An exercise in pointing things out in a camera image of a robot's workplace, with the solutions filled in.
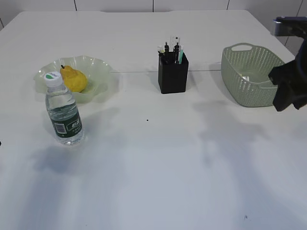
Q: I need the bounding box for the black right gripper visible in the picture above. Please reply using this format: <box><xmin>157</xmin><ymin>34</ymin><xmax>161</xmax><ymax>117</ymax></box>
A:
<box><xmin>269</xmin><ymin>40</ymin><xmax>307</xmax><ymax>112</ymax></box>

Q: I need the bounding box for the teal utility knife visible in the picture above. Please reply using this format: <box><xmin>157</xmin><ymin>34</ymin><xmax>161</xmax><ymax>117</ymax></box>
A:
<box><xmin>178</xmin><ymin>45</ymin><xmax>184</xmax><ymax>64</ymax></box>

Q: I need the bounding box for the black pen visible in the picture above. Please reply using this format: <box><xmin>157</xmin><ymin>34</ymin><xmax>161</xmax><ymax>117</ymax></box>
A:
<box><xmin>174</xmin><ymin>42</ymin><xmax>180</xmax><ymax>64</ymax></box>
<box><xmin>164</xmin><ymin>42</ymin><xmax>169</xmax><ymax>54</ymax></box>
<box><xmin>158</xmin><ymin>50</ymin><xmax>165</xmax><ymax>58</ymax></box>

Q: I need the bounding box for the clear plastic ruler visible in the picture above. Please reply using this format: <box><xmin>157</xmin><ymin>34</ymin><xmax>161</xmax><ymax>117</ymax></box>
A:
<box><xmin>169</xmin><ymin>35</ymin><xmax>181</xmax><ymax>52</ymax></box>

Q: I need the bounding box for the yellow pear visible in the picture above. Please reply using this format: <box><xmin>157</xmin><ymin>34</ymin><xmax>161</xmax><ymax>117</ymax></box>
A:
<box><xmin>60</xmin><ymin>65</ymin><xmax>88</xmax><ymax>92</ymax></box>

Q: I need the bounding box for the clear water bottle green label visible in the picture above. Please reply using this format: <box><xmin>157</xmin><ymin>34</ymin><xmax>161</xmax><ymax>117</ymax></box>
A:
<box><xmin>44</xmin><ymin>71</ymin><xmax>83</xmax><ymax>145</ymax></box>

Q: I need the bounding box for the green woven plastic basket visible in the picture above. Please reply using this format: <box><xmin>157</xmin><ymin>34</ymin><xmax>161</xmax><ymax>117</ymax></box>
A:
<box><xmin>221</xmin><ymin>43</ymin><xmax>284</xmax><ymax>107</ymax></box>

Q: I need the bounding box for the black square pen holder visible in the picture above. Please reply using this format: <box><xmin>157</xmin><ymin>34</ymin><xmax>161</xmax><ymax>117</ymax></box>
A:
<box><xmin>158</xmin><ymin>53</ymin><xmax>189</xmax><ymax>94</ymax></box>

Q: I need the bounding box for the green wavy glass plate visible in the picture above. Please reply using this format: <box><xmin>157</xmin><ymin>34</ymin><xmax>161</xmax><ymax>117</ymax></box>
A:
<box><xmin>34</xmin><ymin>55</ymin><xmax>117</xmax><ymax>104</ymax></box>

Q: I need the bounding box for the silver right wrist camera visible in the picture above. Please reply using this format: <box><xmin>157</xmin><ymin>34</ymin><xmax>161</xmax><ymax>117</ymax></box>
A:
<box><xmin>271</xmin><ymin>16</ymin><xmax>307</xmax><ymax>39</ymax></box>

